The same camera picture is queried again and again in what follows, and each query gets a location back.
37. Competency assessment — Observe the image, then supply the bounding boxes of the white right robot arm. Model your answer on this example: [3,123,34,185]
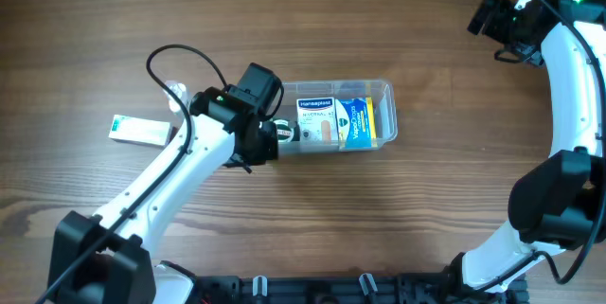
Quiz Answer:
[426,0,605,303]

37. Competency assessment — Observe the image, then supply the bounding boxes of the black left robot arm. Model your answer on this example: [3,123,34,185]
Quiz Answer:
[42,63,283,304]

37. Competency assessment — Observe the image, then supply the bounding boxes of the white Hansaplast plaster box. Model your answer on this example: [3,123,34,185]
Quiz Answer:
[296,98,338,144]

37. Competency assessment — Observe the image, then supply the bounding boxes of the clear plastic container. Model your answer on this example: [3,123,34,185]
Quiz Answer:
[272,80,398,155]

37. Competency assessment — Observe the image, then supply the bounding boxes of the white green medicine box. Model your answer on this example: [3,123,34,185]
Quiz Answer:
[108,115,172,147]

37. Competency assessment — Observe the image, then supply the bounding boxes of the blue yellow VapoDrops packet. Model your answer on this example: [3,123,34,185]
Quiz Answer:
[335,97,377,150]

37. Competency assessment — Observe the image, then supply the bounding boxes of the white dropper bottle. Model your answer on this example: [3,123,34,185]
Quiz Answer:
[165,80,190,118]

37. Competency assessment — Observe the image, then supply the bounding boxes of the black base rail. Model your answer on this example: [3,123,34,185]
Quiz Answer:
[188,273,530,304]

